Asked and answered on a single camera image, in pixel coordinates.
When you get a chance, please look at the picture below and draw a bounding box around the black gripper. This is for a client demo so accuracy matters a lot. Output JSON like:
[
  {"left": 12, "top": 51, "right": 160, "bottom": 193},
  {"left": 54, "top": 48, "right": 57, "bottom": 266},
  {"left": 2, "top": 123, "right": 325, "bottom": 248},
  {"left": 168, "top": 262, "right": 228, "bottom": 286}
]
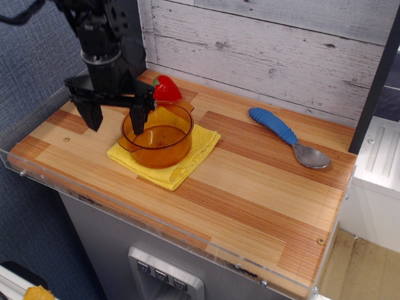
[{"left": 65, "top": 57, "right": 156, "bottom": 135}]

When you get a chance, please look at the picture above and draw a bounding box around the orange transparent plastic pot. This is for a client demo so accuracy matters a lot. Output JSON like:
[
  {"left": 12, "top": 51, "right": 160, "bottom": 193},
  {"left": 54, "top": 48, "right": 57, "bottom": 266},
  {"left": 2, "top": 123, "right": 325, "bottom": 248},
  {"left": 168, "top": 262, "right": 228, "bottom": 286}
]
[{"left": 118, "top": 100, "right": 194, "bottom": 169}]

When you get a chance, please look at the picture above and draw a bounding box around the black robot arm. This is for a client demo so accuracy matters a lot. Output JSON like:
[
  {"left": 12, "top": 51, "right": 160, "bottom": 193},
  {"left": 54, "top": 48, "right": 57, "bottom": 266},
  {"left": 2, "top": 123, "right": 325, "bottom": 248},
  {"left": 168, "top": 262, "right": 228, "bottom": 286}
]
[{"left": 55, "top": 1, "right": 156, "bottom": 135}]

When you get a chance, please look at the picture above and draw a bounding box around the red plastic strawberry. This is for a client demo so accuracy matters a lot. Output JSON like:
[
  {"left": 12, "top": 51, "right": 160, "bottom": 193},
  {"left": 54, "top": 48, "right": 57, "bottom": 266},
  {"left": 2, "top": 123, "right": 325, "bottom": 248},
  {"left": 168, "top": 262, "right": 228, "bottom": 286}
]
[{"left": 152, "top": 75, "right": 182, "bottom": 102}]

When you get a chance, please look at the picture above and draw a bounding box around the yellow folded cloth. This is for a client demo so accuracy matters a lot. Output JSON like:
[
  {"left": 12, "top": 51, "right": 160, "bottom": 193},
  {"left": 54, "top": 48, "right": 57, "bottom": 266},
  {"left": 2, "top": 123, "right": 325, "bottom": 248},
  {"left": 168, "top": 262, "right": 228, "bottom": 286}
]
[{"left": 106, "top": 123, "right": 221, "bottom": 192}]

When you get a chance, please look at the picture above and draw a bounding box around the clear acrylic table guard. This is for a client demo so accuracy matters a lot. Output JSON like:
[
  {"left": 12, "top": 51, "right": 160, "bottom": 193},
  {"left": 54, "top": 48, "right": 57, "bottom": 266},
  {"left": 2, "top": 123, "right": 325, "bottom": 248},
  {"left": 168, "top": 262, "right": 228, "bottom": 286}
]
[{"left": 0, "top": 43, "right": 357, "bottom": 300}]

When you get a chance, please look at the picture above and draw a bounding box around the grey cabinet with buttons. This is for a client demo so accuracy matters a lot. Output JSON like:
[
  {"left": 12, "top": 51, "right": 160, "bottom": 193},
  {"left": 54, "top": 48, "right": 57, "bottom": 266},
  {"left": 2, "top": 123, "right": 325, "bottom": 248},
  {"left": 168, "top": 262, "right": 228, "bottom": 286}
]
[{"left": 61, "top": 194, "right": 285, "bottom": 299}]

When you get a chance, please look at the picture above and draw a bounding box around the yellow black object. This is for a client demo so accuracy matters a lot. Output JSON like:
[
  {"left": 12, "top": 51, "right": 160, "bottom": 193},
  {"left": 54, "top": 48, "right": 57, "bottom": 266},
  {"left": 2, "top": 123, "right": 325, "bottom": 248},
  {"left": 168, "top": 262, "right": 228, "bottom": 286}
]
[{"left": 23, "top": 286, "right": 56, "bottom": 300}]

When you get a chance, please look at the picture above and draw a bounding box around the white ribbed appliance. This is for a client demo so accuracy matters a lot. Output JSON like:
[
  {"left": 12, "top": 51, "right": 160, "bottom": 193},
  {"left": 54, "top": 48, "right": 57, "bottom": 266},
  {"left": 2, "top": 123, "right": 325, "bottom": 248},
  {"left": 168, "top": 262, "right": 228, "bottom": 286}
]
[{"left": 339, "top": 117, "right": 399, "bottom": 253}]

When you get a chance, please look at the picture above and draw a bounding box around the dark grey left post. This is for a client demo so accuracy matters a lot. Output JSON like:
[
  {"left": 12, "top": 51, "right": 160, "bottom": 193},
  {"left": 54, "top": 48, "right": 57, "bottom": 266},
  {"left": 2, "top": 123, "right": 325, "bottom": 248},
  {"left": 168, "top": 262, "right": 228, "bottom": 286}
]
[{"left": 121, "top": 0, "right": 146, "bottom": 78}]

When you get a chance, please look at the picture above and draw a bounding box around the dark grey post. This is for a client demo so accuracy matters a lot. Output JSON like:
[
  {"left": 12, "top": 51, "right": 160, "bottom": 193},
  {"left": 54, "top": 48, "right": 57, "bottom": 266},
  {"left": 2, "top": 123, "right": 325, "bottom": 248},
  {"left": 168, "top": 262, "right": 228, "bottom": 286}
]
[
  {"left": 121, "top": 0, "right": 146, "bottom": 78},
  {"left": 348, "top": 7, "right": 399, "bottom": 154}
]

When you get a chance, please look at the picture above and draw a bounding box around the black braided cable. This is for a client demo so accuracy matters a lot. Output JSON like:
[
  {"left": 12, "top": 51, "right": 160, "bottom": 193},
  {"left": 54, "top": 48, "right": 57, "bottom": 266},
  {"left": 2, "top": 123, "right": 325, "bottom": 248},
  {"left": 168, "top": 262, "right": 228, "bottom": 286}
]
[{"left": 0, "top": 0, "right": 48, "bottom": 26}]

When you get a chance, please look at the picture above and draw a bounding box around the blue handled metal spoon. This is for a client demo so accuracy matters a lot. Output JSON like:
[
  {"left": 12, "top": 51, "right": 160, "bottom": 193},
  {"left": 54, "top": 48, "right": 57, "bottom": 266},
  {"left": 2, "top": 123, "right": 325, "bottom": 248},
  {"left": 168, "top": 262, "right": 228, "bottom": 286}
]
[{"left": 248, "top": 107, "right": 331, "bottom": 169}]

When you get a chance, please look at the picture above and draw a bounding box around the dark grey right post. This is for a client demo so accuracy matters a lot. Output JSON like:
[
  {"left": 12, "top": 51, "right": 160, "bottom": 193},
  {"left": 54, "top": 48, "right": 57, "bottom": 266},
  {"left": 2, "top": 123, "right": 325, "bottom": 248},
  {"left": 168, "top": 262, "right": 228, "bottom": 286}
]
[{"left": 348, "top": 7, "right": 399, "bottom": 154}]

